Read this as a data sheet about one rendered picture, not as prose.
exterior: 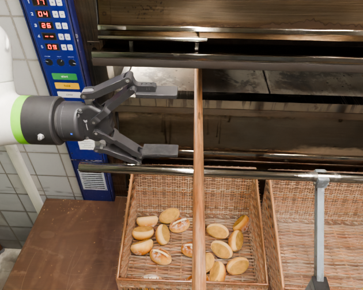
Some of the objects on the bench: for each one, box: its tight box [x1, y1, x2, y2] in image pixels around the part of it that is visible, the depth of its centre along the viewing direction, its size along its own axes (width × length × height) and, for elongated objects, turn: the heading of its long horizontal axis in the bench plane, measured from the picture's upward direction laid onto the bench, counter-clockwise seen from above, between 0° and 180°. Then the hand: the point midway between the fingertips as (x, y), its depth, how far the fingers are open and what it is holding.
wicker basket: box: [115, 163, 270, 290], centre depth 131 cm, size 49×56×28 cm
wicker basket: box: [261, 169, 363, 290], centre depth 128 cm, size 49×56×28 cm
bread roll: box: [206, 253, 214, 273], centre depth 130 cm, size 10×7×6 cm, turn 137°
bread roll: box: [226, 257, 249, 275], centre depth 130 cm, size 6×10×7 cm
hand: (171, 123), depth 59 cm, fingers open, 13 cm apart
